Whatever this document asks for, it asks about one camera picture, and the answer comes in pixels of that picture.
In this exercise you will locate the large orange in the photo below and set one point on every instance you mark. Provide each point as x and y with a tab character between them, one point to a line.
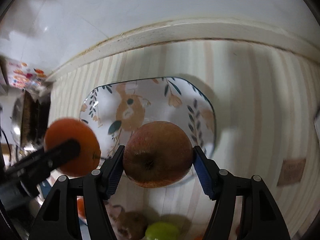
65	129

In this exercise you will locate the striped tablecloth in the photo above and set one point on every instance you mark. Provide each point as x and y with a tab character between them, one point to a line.
265	102

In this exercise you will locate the small orange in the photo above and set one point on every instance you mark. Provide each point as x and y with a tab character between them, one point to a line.
81	208

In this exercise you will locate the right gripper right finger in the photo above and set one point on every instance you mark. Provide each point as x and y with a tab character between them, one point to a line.
207	172

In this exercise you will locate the steel wok with lid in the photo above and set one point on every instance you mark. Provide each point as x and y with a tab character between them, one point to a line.
17	119

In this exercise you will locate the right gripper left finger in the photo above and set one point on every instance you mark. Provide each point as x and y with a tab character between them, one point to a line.
112	171

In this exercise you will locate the brown card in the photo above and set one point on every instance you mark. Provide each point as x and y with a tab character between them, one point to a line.
291	171

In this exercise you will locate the colourful wall sticker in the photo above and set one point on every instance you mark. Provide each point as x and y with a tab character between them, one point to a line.
21	75

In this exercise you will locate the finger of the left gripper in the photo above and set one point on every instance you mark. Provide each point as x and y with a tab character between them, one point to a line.
42	162

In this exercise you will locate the red apple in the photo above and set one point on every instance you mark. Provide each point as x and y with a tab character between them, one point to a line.
131	225
158	154

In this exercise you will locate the green apple front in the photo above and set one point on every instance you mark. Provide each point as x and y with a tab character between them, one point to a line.
162	230

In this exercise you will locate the floral ceramic plate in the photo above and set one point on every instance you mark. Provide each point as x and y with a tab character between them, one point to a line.
115	111

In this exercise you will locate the cat-shaped mat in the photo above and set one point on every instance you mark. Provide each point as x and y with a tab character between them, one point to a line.
117	217

